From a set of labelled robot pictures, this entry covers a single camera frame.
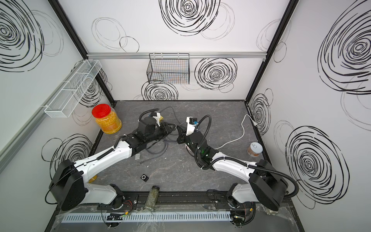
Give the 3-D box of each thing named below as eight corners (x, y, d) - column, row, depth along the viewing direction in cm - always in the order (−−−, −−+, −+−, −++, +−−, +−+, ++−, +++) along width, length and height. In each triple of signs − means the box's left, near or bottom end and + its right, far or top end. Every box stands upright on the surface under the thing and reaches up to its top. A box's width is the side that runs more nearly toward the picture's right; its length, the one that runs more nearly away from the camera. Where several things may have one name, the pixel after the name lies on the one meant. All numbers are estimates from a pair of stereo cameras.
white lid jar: (249, 157, 92) (252, 153, 87) (245, 146, 97) (249, 141, 92) (260, 157, 92) (264, 153, 87) (256, 146, 97) (260, 141, 92)
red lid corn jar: (102, 134, 102) (88, 117, 87) (108, 121, 109) (95, 103, 94) (119, 134, 102) (107, 117, 87) (123, 121, 109) (113, 103, 94)
